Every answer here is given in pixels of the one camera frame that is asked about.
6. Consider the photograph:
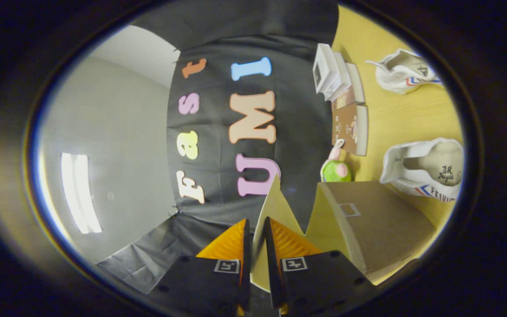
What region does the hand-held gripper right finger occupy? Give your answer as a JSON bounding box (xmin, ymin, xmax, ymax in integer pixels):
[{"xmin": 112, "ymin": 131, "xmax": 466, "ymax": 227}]
[{"xmin": 265, "ymin": 216, "xmax": 375, "ymax": 316}]

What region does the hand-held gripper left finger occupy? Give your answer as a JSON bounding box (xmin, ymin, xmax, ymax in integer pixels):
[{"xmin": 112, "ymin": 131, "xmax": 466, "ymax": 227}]
[{"xmin": 148, "ymin": 219, "xmax": 252, "ymax": 317}]

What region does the brown cardboard storage box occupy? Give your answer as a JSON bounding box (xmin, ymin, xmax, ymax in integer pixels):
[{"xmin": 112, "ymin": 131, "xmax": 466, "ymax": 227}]
[{"xmin": 251, "ymin": 174, "xmax": 437, "ymax": 292}]

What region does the white canvas shoe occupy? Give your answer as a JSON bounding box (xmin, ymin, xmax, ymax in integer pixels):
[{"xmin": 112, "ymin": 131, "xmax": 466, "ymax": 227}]
[
  {"xmin": 379, "ymin": 137, "xmax": 465, "ymax": 203},
  {"xmin": 365, "ymin": 48, "xmax": 443, "ymax": 95}
]

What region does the white square box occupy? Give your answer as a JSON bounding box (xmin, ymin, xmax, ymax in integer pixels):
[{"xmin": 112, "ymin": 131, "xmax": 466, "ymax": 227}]
[{"xmin": 312, "ymin": 43, "xmax": 341, "ymax": 96}]

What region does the green and pink plush toy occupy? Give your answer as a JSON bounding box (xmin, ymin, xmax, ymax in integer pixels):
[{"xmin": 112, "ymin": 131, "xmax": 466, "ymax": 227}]
[{"xmin": 320, "ymin": 139, "xmax": 353, "ymax": 183}]

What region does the black backdrop cloth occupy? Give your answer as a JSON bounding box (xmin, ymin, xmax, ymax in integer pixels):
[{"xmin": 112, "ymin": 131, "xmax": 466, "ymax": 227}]
[{"xmin": 97, "ymin": 0, "xmax": 340, "ymax": 295}]

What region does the brown book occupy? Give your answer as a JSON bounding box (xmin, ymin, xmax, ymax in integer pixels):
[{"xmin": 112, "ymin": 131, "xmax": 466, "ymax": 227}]
[{"xmin": 331, "ymin": 103, "xmax": 369, "ymax": 156}]

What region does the pink book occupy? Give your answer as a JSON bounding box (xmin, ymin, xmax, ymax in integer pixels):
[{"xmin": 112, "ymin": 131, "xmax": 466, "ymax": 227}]
[{"xmin": 331, "ymin": 87, "xmax": 356, "ymax": 111}]

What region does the ceiling light panel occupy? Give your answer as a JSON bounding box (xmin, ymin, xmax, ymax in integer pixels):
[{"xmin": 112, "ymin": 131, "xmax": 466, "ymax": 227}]
[{"xmin": 61, "ymin": 152, "xmax": 103, "ymax": 234}]

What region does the white book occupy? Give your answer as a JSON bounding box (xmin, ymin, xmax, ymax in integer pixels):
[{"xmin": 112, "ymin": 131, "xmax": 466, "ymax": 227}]
[{"xmin": 327, "ymin": 53, "xmax": 366, "ymax": 105}]

